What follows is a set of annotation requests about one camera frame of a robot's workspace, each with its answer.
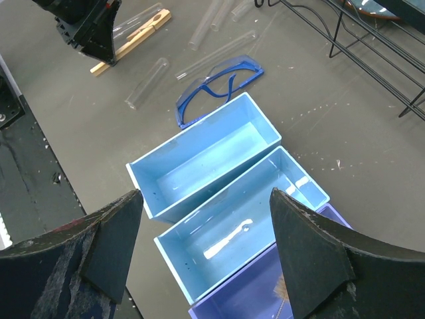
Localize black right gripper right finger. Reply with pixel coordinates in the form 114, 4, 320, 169
270, 188, 424, 318

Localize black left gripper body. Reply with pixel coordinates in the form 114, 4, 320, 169
35, 0, 95, 49

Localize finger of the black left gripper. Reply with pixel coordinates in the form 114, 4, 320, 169
81, 0, 122, 66

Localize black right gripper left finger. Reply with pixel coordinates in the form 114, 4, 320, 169
1, 190, 143, 318

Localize wire test tube brush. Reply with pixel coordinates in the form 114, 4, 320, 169
272, 274, 289, 318

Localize wooden test tube holder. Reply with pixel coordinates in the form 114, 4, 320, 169
90, 9, 173, 78

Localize blue safety goggles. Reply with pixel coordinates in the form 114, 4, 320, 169
175, 54, 264, 130

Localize glass test tube beside clamp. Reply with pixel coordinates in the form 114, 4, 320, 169
113, 3, 163, 41

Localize short glass test tube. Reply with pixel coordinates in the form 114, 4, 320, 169
125, 57, 169, 110

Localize light blue middle bin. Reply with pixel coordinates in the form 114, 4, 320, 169
154, 146, 330, 305

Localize light blue bin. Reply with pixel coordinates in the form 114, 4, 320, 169
154, 146, 330, 305
126, 93, 282, 223

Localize light blue left bin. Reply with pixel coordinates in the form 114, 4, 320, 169
126, 93, 282, 223

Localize glass test tube near basket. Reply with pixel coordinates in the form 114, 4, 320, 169
231, 0, 255, 22

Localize glass test tube near goggles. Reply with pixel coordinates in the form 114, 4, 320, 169
175, 30, 258, 81

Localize blue ceramic plate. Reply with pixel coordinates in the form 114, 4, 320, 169
345, 1, 401, 21

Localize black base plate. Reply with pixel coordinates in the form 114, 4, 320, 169
1, 60, 86, 244

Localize black wire basket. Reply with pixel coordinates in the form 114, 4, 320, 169
255, 1, 424, 119

